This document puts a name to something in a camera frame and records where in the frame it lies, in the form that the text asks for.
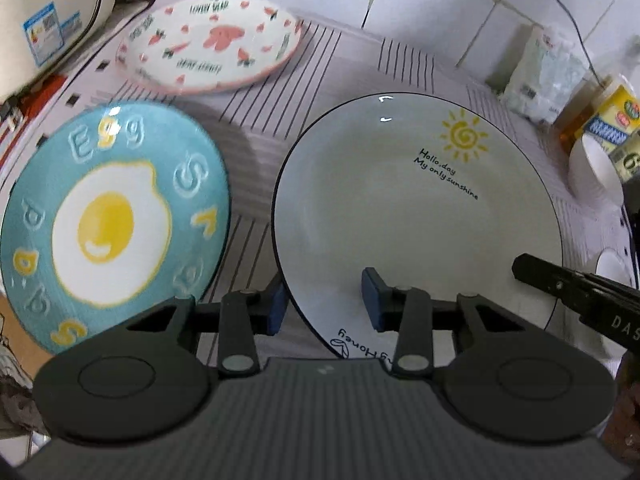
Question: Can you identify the white plastic salt bag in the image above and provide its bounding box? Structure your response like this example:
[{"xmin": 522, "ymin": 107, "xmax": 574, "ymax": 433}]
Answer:
[{"xmin": 500, "ymin": 25, "xmax": 587, "ymax": 125}]

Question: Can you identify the blue fried egg plate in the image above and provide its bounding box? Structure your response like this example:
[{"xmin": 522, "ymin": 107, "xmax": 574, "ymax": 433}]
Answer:
[{"xmin": 1, "ymin": 101, "xmax": 231, "ymax": 354}]

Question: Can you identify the black power cable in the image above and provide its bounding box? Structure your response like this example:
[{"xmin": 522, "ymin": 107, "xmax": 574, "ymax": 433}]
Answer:
[{"xmin": 537, "ymin": 0, "xmax": 609, "ymax": 86}]

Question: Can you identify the white bowl far right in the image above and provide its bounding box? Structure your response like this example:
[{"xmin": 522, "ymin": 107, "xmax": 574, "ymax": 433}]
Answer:
[{"xmin": 582, "ymin": 248, "xmax": 634, "ymax": 287}]

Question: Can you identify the pink rabbit carrot plate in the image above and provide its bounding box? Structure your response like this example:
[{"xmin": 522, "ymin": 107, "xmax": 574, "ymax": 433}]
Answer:
[{"xmin": 115, "ymin": 0, "xmax": 303, "ymax": 94}]

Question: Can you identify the white sun plate black rim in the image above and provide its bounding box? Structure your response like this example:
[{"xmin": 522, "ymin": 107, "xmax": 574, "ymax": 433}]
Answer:
[{"xmin": 272, "ymin": 92, "xmax": 562, "ymax": 361}]

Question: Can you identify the white ribbed bowl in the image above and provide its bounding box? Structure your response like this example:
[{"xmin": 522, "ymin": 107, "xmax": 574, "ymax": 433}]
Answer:
[{"xmin": 568, "ymin": 133, "xmax": 624, "ymax": 211}]

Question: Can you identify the clear vinegar bottle yellow cap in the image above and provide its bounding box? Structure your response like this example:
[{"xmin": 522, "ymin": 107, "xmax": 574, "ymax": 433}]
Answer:
[{"xmin": 610, "ymin": 129, "xmax": 640, "ymax": 183}]

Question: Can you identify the striped grey table mat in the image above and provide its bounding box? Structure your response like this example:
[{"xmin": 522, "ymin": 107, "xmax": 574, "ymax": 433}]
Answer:
[{"xmin": 0, "ymin": 0, "xmax": 634, "ymax": 376}]

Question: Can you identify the white appliance with label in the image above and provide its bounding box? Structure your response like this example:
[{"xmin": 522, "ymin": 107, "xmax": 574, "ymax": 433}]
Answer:
[{"xmin": 0, "ymin": 0, "xmax": 115, "ymax": 101}]

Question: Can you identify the yellow label cooking wine bottle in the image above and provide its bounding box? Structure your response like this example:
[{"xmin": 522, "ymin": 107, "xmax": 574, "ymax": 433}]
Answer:
[{"xmin": 559, "ymin": 75, "xmax": 639, "ymax": 154}]

